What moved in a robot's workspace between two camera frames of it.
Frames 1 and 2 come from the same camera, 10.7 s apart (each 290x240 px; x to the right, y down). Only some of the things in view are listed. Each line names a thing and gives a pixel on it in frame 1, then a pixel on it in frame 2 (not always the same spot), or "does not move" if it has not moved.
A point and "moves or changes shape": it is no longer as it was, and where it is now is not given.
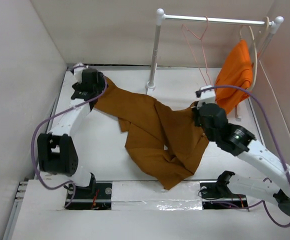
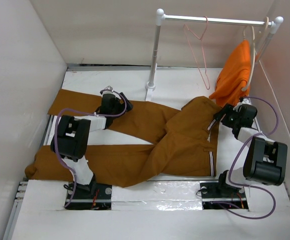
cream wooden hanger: [267, 19] → [243, 89]
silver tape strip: [151, 195] does not move
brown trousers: [170, 140] moves or changes shape
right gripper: [197, 112] → [228, 110]
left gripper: [101, 84] → [121, 106]
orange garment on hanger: [237, 70] does not move
